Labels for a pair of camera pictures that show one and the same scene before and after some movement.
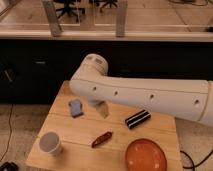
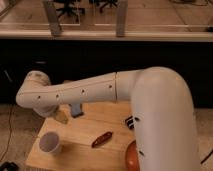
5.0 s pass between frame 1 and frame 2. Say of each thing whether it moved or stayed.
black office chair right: stayed
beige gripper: moved
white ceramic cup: stayed
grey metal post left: stayed
